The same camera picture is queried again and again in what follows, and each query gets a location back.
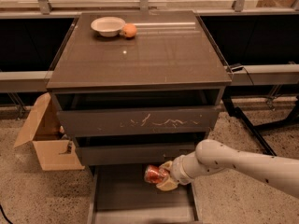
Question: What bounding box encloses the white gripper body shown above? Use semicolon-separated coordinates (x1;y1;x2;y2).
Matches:
170;155;194;185

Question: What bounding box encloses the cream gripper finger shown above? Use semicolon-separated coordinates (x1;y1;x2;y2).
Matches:
156;175;178;191
159;161;173;171

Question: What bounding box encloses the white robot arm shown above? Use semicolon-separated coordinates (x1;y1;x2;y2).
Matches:
156;139;299;198

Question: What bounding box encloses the bottom grey drawer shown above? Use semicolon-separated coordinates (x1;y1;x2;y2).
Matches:
87;164;201;224

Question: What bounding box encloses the grey drawer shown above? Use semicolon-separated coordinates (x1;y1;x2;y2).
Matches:
87;164;201;224
55;89;222;138
76;133;207;166

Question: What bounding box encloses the middle grey drawer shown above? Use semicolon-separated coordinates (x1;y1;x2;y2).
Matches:
76;133;207;166

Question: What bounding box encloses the dark grey drawer cabinet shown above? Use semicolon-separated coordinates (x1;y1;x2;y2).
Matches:
46;10;233;224

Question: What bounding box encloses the top grey drawer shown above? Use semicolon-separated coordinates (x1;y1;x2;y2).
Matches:
55;89;222;138

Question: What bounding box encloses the black metal stand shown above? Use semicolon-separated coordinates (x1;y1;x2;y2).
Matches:
221;92;299;156

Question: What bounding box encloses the cardboard box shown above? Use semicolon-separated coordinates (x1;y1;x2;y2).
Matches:
14;93;84;171

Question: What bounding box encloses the orange fruit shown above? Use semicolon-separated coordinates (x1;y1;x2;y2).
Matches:
121;23;137;38

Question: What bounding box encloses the white bowl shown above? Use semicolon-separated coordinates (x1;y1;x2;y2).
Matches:
91;17;125;37

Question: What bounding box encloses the black cable on floor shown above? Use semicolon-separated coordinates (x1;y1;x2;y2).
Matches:
0;203;14;224

